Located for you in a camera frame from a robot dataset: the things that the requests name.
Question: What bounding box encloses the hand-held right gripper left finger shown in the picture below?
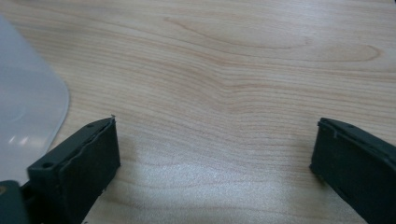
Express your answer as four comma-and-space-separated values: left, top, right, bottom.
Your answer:
20, 115, 121, 224

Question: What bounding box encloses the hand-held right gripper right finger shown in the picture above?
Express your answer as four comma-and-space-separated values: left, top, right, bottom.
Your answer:
309, 117, 396, 224

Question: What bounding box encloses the translucent white plastic container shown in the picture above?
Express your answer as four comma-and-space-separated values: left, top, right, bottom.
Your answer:
0, 15, 70, 187

